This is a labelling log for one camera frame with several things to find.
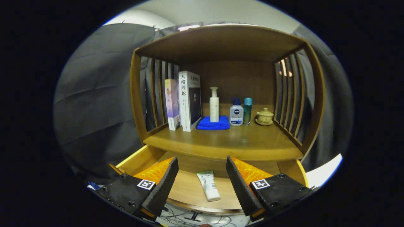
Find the wooden countertop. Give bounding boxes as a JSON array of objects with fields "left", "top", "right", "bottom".
[{"left": 144, "top": 102, "right": 304, "bottom": 162}]

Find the yellow lidded teacup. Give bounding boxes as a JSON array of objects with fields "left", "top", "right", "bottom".
[{"left": 257, "top": 108, "right": 274, "bottom": 123}]

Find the black backdrop cloth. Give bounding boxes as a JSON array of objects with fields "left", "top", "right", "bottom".
[{"left": 53, "top": 22, "right": 354, "bottom": 185}]

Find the slim teal bottle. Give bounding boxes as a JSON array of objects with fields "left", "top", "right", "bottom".
[{"left": 243, "top": 97, "right": 253, "bottom": 126}]

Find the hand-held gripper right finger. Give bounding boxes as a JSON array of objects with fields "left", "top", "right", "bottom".
[{"left": 226, "top": 155, "right": 316, "bottom": 222}]

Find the blue folded cloth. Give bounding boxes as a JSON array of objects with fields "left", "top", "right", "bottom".
[{"left": 197, "top": 115, "right": 230, "bottom": 130}]

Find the purple book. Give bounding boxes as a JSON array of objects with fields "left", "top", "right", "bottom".
[{"left": 164, "top": 79, "right": 181, "bottom": 131}]

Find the wooden drawer with black knob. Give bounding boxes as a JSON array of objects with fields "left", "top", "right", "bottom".
[{"left": 109, "top": 145, "right": 309, "bottom": 215}]

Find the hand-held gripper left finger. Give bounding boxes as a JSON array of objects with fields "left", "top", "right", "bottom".
[{"left": 96, "top": 157, "right": 179, "bottom": 222}]

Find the white bottle with blue pump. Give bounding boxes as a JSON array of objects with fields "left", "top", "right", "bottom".
[{"left": 229, "top": 98, "right": 244, "bottom": 126}]

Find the thick white book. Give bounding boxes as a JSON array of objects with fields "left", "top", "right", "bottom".
[{"left": 178, "top": 71, "right": 202, "bottom": 132}]

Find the white squeeze tube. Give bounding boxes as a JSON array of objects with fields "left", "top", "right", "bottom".
[{"left": 196, "top": 170, "right": 221, "bottom": 202}]

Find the wooden cabinet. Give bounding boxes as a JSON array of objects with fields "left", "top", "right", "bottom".
[{"left": 130, "top": 25, "right": 325, "bottom": 164}]

